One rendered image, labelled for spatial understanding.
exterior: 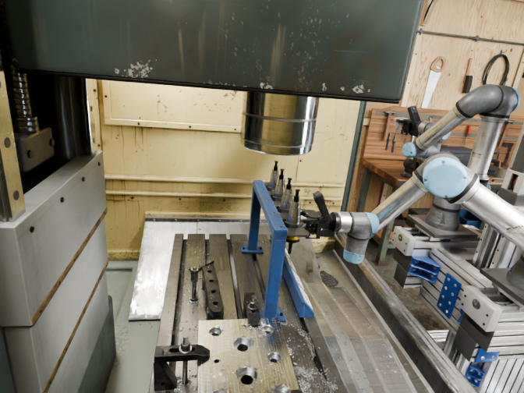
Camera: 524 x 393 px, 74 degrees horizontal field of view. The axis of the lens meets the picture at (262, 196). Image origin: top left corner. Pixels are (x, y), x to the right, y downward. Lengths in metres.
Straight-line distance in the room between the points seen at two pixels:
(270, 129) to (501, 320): 1.06
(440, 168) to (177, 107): 1.17
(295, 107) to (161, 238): 1.31
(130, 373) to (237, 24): 1.19
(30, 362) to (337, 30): 0.76
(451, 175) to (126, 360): 1.27
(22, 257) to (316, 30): 0.58
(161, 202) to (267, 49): 1.38
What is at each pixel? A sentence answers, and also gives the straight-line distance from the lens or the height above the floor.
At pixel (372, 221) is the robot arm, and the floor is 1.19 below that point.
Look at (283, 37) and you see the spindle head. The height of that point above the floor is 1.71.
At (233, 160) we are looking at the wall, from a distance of 1.81.
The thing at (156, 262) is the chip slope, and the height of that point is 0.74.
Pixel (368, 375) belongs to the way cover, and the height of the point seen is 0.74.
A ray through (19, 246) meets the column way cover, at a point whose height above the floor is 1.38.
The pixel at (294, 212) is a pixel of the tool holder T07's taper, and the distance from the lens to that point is 1.06.
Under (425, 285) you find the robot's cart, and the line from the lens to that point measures 1.88.
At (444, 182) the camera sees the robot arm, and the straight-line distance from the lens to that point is 1.18.
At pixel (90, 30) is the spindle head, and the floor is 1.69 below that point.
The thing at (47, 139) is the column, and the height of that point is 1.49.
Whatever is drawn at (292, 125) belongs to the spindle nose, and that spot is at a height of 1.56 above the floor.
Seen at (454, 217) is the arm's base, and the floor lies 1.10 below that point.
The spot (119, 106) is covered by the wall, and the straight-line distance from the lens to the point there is 1.79.
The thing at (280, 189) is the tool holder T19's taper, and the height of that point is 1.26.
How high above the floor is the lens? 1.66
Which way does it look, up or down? 20 degrees down
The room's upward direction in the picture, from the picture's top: 5 degrees clockwise
